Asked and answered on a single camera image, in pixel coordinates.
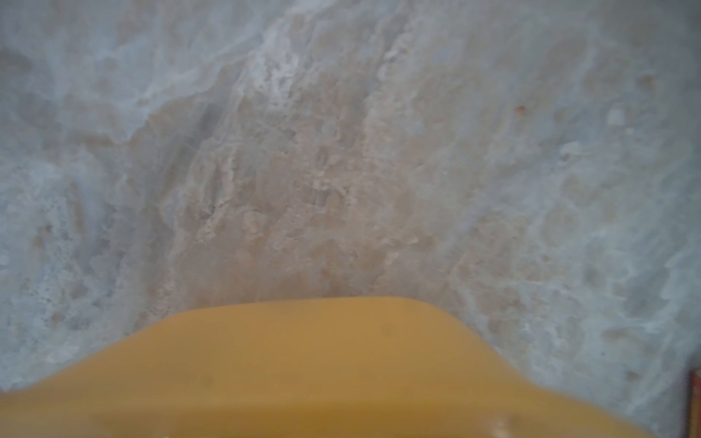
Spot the red battery with yellow text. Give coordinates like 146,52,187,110
686,369,701,438

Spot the yellow plastic storage tray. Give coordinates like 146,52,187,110
1,297,646,437

